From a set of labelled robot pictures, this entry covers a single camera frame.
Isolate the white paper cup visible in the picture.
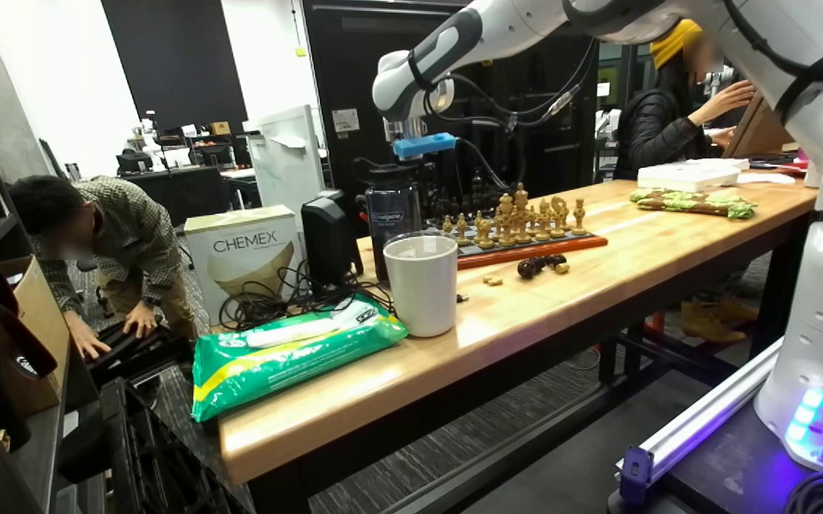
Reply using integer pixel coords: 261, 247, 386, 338
380, 231, 461, 344

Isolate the white board panel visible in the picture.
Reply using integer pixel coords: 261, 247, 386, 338
243, 104, 333, 220

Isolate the white flat box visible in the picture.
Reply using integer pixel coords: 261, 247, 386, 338
634, 154, 756, 197

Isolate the brown leather boot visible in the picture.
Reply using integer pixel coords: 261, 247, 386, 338
666, 293, 764, 350

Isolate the black plastic crate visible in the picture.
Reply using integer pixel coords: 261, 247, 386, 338
54, 374, 248, 514

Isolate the black camera cable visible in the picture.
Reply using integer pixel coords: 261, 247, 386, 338
456, 138, 514, 195

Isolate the aluminium rail with blue end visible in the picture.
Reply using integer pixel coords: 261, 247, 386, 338
614, 334, 786, 510

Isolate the wooden framed chessboard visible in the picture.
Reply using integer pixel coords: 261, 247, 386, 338
423, 220, 613, 274

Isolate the brown cardboard box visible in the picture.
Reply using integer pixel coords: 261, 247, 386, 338
0, 235, 74, 422

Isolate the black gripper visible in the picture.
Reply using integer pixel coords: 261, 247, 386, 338
418, 158, 467, 197

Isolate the black cable tangle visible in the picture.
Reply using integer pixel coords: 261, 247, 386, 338
218, 273, 341, 334

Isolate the cluttered background desk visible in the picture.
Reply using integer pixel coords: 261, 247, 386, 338
110, 111, 263, 230

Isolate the black coffee grinder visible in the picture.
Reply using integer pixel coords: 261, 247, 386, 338
298, 188, 358, 300

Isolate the person with yellow beanie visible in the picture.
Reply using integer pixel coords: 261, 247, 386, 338
614, 14, 764, 185

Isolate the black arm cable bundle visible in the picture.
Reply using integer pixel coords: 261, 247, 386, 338
443, 38, 607, 131

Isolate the dark translucent jar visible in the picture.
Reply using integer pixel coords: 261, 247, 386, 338
363, 160, 427, 288

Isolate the white Chemex filter box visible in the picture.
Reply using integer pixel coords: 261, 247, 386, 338
177, 203, 306, 331

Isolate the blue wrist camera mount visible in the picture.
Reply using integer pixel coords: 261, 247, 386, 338
390, 128, 464, 164

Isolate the person in olive jacket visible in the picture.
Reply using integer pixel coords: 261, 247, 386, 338
8, 175, 201, 365

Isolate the large black cabinet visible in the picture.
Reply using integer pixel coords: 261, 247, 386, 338
303, 0, 614, 197

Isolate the green brown oven mitt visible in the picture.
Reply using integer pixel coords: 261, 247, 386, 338
630, 185, 757, 225

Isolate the green wipes package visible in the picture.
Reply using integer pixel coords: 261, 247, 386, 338
190, 294, 411, 428

